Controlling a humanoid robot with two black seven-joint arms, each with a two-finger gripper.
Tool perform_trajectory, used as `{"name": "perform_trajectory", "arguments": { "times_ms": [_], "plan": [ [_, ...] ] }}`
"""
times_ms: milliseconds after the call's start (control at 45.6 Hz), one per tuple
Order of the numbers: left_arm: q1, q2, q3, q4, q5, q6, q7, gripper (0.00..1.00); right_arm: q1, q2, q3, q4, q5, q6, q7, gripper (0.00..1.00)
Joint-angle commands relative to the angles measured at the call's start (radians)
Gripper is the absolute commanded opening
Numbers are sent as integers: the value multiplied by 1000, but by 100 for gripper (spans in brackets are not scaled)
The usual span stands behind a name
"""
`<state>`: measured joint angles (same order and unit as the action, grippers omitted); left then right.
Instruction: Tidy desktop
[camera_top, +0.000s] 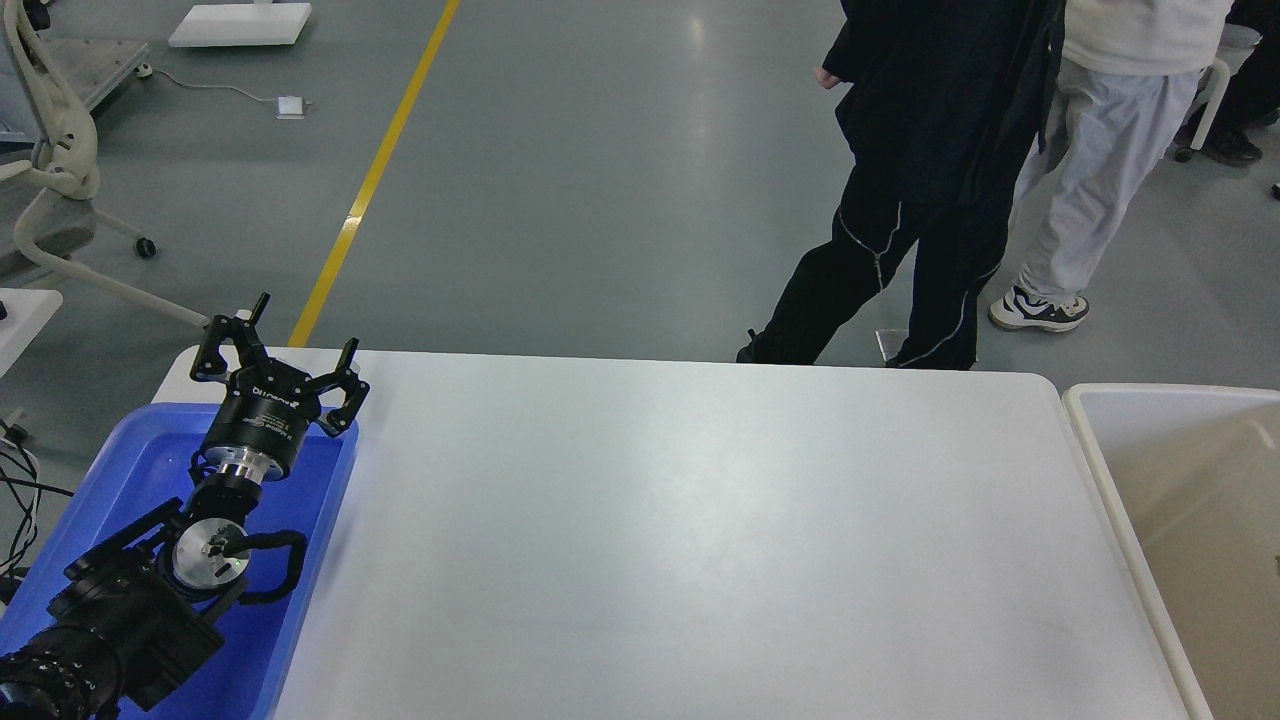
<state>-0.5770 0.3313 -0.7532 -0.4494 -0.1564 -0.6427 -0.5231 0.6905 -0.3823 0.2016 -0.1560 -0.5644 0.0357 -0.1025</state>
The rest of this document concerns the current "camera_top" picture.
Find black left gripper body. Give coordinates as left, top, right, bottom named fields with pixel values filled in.
left=201, top=360, right=320, bottom=483

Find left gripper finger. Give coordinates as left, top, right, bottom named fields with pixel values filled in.
left=297, top=337, right=370, bottom=439
left=189, top=293, right=273, bottom=387

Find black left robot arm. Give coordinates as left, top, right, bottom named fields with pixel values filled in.
left=3, top=293, right=370, bottom=719

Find blue plastic bin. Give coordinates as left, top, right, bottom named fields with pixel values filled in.
left=1, top=404, right=360, bottom=719

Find white side table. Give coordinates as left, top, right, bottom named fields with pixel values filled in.
left=1, top=287, right=64, bottom=377

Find white office chair left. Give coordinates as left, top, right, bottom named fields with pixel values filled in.
left=3, top=1, right=210, bottom=329

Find white office chair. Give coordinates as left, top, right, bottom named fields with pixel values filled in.
left=3, top=1, right=210, bottom=329
left=1172, top=23, right=1262, bottom=163

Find white floor power adapter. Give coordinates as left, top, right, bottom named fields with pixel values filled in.
left=275, top=95, right=307, bottom=120

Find white flat board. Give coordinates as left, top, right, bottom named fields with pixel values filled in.
left=166, top=1, right=314, bottom=47

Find left metal floor plate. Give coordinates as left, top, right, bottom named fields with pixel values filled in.
left=876, top=328, right=906, bottom=363

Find person in black tracksuit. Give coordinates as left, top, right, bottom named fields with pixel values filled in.
left=736, top=1, right=1065, bottom=370

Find person in grey trousers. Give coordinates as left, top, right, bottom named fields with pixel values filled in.
left=988, top=1, right=1231, bottom=332

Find beige plastic bin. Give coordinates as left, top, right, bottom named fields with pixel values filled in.
left=1062, top=383, right=1279, bottom=719

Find seated person black shoes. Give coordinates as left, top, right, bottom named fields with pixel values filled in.
left=1201, top=1, right=1279, bottom=168

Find white office chair right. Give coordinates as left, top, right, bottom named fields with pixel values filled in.
left=1172, top=23, right=1262, bottom=163

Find black cables at left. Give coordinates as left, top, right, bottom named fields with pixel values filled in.
left=0, top=418, right=76, bottom=606

